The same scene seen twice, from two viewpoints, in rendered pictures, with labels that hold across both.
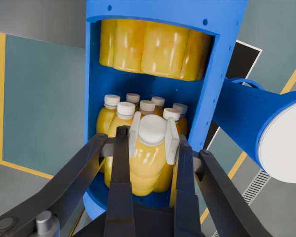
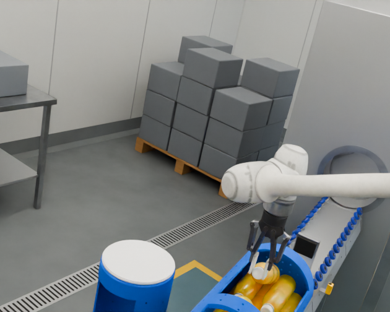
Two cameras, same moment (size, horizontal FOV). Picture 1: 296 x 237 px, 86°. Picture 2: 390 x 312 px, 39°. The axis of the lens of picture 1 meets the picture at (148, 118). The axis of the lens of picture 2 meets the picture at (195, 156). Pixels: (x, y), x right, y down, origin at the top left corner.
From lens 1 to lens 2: 1.62 m
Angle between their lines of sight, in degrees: 50
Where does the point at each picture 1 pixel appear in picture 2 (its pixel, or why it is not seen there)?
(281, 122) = (156, 278)
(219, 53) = (218, 290)
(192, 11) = (230, 296)
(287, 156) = (156, 259)
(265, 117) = (160, 288)
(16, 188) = not seen: outside the picture
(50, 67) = not seen: outside the picture
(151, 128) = (259, 271)
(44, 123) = not seen: outside the picture
